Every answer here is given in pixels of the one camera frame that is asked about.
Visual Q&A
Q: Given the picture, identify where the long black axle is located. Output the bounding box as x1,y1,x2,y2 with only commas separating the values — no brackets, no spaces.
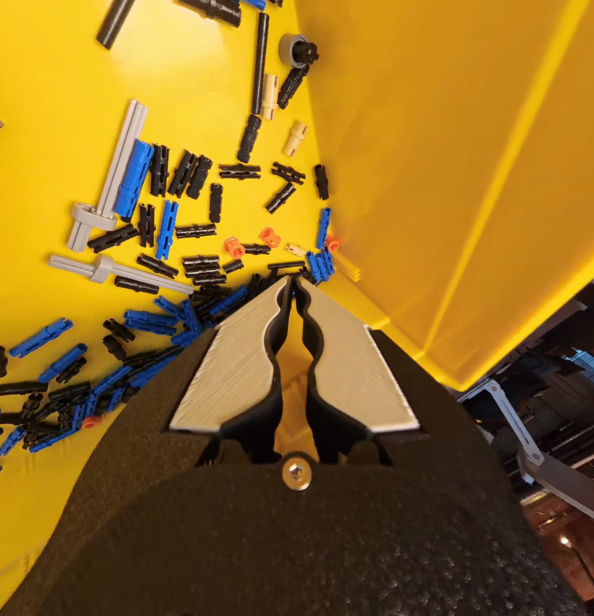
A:
252,12,272,118

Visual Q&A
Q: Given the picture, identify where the long grey axle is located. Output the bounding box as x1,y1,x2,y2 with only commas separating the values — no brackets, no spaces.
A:
49,252,195,295

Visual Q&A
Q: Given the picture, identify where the yellow plastic bin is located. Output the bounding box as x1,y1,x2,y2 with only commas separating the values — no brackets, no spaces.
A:
0,0,594,616

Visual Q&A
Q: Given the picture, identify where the grey axle with connector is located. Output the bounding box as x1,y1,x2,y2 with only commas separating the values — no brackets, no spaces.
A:
68,99,149,253

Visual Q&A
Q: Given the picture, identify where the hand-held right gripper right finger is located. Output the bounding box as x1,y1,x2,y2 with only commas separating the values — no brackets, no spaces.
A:
296,278,421,455

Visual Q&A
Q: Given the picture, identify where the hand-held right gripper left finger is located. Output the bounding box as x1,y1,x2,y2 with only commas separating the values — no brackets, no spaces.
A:
168,278,296,453

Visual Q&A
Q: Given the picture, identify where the scatter of blue black pins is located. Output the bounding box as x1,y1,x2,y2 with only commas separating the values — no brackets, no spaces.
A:
0,0,338,474

